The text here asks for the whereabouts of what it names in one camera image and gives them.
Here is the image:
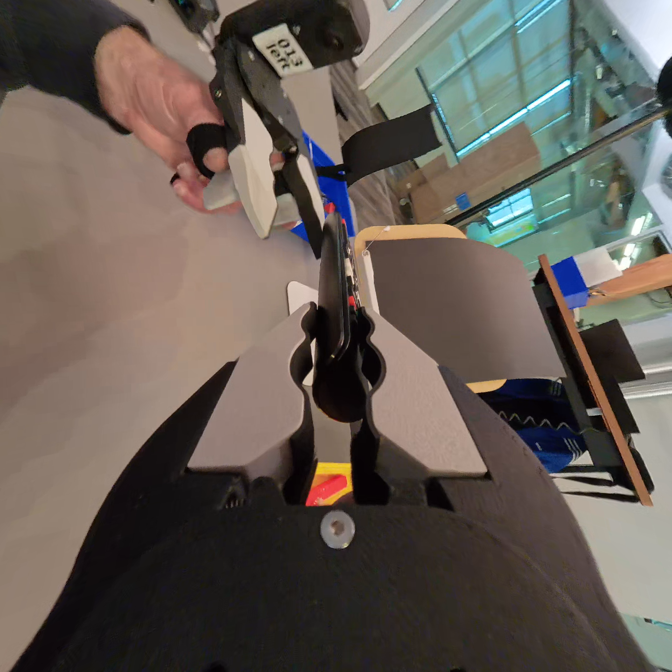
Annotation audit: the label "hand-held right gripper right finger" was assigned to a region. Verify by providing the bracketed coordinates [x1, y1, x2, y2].
[351, 307, 489, 489]

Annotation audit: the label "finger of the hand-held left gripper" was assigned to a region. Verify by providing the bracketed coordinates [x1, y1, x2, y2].
[228, 99, 279, 239]
[273, 149, 327, 259]

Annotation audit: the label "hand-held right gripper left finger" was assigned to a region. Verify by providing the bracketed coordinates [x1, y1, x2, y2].
[186, 303, 317, 482]

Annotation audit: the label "yellow plastic bin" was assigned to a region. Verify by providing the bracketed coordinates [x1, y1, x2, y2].
[306, 461, 354, 507]

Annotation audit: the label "person's left forearm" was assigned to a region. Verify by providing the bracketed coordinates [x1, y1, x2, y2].
[0, 0, 153, 136]

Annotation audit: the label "person's left hand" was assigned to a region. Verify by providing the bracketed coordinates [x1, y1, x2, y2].
[94, 25, 247, 215]

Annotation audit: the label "blue storage bin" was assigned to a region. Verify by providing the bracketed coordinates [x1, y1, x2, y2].
[300, 130, 359, 245]

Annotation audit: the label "cardboard boxes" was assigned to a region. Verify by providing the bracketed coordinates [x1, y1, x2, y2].
[396, 122, 541, 224]

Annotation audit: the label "blue box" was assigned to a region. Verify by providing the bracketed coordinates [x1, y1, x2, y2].
[550, 256, 590, 310]

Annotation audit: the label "black square panel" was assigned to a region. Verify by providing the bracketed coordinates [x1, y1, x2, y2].
[579, 319, 646, 385]

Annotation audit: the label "white box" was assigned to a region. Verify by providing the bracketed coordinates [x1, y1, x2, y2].
[575, 247, 624, 284]

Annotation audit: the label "wooden beam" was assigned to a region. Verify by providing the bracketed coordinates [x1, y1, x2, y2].
[587, 254, 672, 308]

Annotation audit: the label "black cloth strap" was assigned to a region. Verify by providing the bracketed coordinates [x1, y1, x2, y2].
[340, 104, 443, 186]

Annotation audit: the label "wooden table black frame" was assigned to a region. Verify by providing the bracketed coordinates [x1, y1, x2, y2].
[533, 253, 655, 507]

